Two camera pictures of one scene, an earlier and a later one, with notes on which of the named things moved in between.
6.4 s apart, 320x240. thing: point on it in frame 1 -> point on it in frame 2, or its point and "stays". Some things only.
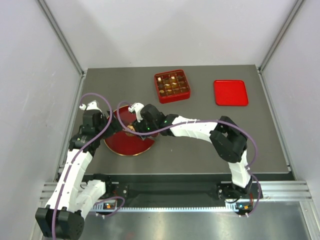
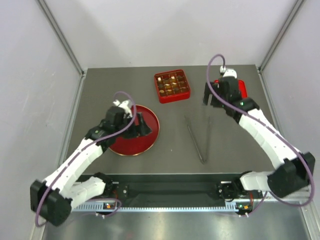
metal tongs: [143, 138] -> [207, 141]
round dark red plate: [123, 143] stays
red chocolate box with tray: [172, 86] stays
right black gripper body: [144, 126] -> [216, 88]
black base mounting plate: [176, 189] stays
